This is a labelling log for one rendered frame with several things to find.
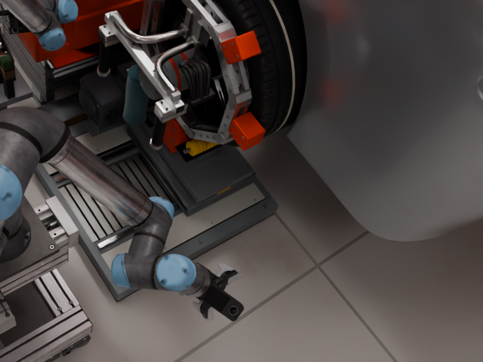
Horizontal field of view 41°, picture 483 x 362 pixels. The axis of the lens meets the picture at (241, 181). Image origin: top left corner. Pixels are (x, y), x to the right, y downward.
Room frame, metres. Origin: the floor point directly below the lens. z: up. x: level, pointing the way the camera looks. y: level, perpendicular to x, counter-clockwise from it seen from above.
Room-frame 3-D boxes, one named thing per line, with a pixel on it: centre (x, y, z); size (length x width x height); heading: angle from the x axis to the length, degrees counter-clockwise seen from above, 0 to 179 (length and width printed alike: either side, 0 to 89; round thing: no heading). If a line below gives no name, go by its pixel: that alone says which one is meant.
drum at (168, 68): (1.42, 0.35, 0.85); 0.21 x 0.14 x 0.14; 146
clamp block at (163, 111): (1.21, 0.29, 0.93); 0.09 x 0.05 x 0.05; 146
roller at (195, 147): (1.49, 0.16, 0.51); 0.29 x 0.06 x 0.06; 146
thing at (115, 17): (1.43, 0.46, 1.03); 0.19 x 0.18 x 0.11; 146
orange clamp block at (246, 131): (1.31, 0.05, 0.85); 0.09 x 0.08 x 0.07; 56
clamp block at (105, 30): (1.41, 0.57, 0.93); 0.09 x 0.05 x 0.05; 146
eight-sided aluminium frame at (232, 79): (1.48, 0.31, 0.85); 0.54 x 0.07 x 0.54; 56
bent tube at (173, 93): (1.32, 0.30, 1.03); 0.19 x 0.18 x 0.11; 146
